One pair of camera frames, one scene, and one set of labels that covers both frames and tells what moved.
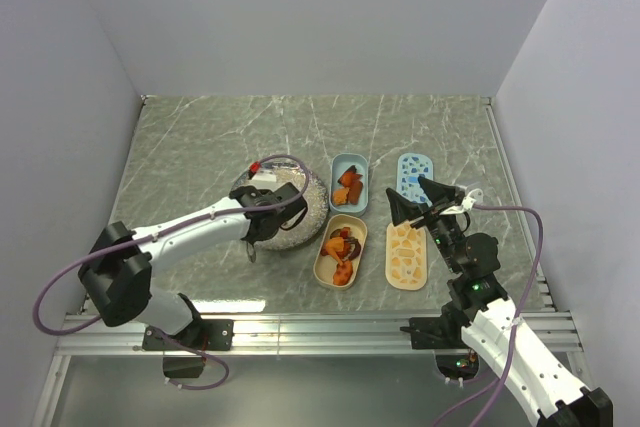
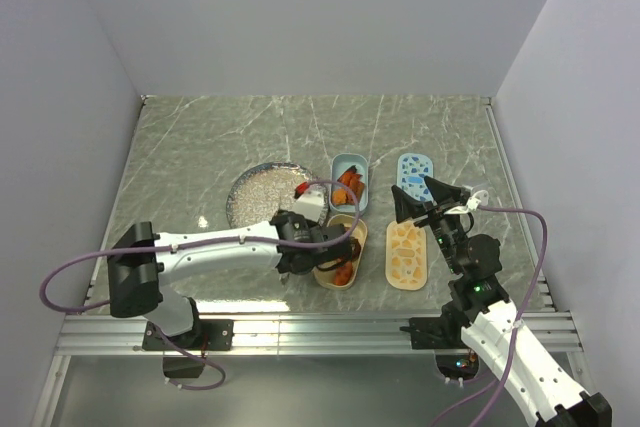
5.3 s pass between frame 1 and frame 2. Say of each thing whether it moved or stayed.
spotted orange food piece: stayed
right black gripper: stayed
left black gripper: moved
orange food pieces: stayed
